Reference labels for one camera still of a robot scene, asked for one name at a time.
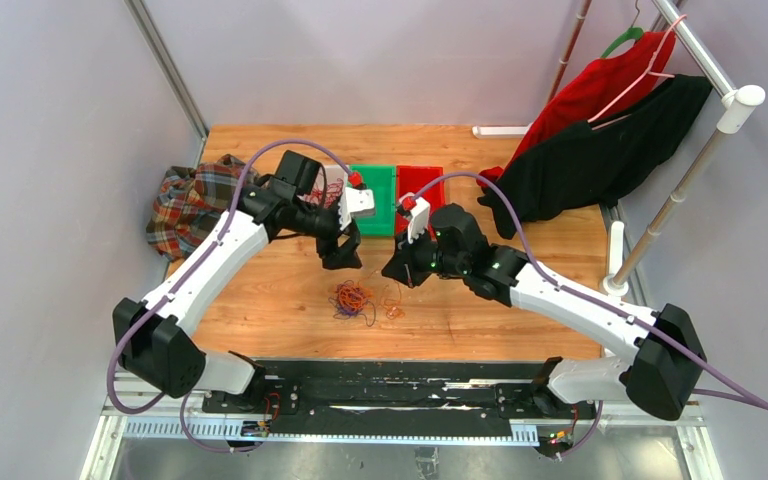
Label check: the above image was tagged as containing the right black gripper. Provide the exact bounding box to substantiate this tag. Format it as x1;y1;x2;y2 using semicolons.
381;224;466;290

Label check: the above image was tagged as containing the orange cable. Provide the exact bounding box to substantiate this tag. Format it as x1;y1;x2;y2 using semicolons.
334;268;408;321

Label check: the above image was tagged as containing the red cable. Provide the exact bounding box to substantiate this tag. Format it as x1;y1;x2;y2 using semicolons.
309;173;347;212

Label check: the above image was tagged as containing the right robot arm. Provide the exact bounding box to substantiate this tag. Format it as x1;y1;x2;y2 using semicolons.
381;204;705;421

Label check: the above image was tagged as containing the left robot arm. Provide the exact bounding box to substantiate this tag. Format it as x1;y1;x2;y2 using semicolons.
108;151;375;413

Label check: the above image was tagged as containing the white plastic bin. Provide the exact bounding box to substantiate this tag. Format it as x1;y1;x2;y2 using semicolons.
309;165;348;207

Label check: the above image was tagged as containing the green plastic bin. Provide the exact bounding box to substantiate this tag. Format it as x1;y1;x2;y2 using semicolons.
351;164;396;237

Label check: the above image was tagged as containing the red plastic bin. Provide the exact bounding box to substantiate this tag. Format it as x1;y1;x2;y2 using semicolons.
396;165;446;213

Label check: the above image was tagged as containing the white plastic strip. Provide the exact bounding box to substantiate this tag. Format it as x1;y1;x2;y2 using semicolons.
471;125;531;139

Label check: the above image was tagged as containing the plaid flannel shirt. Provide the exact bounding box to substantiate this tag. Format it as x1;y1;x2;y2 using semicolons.
145;154;246;262

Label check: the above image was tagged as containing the black shirt on hanger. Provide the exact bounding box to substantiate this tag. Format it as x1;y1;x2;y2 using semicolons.
477;74;712;239

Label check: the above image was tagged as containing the red shirt on hanger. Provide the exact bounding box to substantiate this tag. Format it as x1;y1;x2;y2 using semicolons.
481;31;676;194

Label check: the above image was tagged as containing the pink hanger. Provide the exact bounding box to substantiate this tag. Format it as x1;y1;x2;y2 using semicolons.
587;14;687;123

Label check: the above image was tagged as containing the green hanger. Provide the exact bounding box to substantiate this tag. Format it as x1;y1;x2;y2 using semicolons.
600;0;645;59

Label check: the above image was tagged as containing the metal clothes rack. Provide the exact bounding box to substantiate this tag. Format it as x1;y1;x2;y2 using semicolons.
546;0;767;296

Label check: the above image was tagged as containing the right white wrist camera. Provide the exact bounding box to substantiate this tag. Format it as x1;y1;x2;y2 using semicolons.
397;192;431;244

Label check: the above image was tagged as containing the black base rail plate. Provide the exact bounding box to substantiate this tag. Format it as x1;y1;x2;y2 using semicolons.
197;359;595;439

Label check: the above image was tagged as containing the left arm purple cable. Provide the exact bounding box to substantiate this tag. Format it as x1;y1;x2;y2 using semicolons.
106;138;365;454

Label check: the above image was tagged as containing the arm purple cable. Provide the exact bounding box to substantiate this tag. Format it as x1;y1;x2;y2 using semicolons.
106;138;365;454
403;172;768;460

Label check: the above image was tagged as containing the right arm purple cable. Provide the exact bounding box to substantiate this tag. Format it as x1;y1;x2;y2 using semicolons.
403;172;768;460

